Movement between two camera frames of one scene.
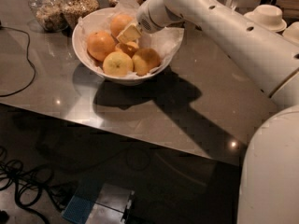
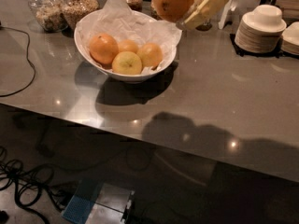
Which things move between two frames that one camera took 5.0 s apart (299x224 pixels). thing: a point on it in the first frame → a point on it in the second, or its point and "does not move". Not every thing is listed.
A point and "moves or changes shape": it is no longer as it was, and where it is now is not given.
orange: x=119 y=23 moves or changes shape
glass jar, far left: x=49 y=7 does not move
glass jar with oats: x=78 y=2 does not move
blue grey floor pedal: x=99 y=203 does not move
